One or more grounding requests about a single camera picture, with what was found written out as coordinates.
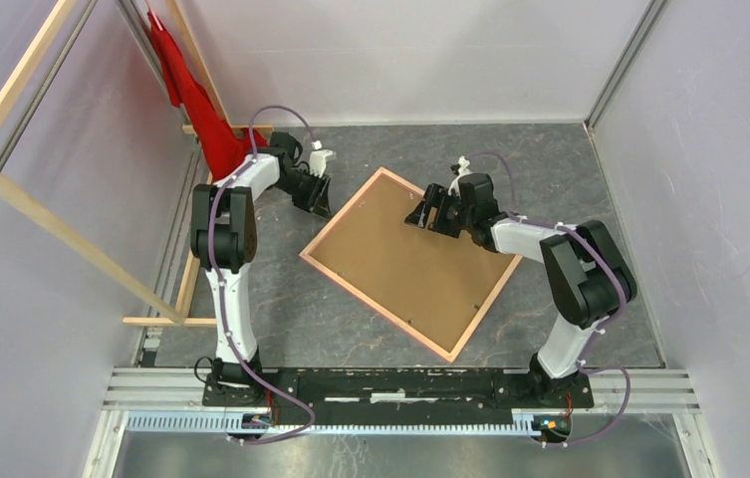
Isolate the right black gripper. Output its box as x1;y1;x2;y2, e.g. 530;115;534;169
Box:
404;183;474;239

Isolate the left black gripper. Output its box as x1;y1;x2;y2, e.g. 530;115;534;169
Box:
273;170;335;223

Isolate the brown cardboard backing board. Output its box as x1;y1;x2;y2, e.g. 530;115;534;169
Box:
308;174;514;355

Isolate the pink wooden picture frame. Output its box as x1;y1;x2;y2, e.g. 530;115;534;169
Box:
299;165;524;364

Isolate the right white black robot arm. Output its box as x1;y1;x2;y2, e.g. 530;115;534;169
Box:
404;173;637;406

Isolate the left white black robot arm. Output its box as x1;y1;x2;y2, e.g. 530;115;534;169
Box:
190;131;336;406

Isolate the red cloth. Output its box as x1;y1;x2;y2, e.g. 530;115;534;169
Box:
146;10;251;180

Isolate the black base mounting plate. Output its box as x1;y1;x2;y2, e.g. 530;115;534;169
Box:
202;367;595;426

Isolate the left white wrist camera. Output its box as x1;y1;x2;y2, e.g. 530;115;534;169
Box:
307;139;336;177

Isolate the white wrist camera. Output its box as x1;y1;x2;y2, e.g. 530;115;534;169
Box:
307;139;336;177
448;155;472;196

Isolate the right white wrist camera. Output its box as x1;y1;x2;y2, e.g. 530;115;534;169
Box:
448;155;472;196

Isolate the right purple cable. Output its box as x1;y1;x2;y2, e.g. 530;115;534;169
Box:
466;149;633;448

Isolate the purple cable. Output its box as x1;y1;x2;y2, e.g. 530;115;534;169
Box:
466;149;633;448
205;105;323;446

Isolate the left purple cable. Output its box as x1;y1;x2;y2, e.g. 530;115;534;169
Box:
205;105;323;446

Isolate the white slotted cable duct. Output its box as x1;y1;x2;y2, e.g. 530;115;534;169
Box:
125;411;541;437

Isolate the wooden rack frame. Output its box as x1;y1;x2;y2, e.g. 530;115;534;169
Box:
0;0;276;330

